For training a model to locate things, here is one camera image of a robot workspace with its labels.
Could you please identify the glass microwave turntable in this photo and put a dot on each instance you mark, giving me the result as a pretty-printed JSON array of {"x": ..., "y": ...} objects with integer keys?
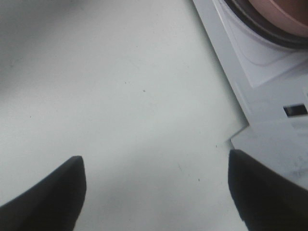
[{"x": 247, "y": 13}]

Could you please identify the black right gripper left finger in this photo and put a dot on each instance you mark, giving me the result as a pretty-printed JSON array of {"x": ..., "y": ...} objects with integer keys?
[{"x": 53, "y": 204}]

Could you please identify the pink round plate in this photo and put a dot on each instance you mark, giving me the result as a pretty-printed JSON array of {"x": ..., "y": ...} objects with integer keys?
[{"x": 290, "y": 16}]

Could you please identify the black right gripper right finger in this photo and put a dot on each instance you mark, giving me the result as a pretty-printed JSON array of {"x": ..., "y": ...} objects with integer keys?
[{"x": 265, "y": 200}]

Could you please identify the white microwave oven body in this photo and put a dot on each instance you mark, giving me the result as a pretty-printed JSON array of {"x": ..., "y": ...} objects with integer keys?
[{"x": 269, "y": 78}]

